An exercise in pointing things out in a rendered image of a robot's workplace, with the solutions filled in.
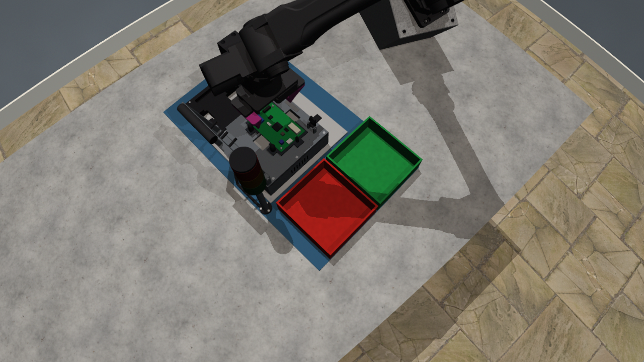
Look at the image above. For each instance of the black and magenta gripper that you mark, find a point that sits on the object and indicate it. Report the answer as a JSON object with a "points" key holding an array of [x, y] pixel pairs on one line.
{"points": [[286, 86]]}

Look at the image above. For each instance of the red bin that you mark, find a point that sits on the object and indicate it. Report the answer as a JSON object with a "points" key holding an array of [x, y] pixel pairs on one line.
{"points": [[326, 207]]}

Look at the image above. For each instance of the green circuit board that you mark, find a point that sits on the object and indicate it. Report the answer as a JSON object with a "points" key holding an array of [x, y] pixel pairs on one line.
{"points": [[278, 128]]}

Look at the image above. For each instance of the green open-top bin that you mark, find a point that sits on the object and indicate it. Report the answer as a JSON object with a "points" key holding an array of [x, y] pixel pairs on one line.
{"points": [[374, 160]]}

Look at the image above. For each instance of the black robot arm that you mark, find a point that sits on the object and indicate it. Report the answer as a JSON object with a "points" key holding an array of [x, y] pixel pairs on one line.
{"points": [[266, 43]]}

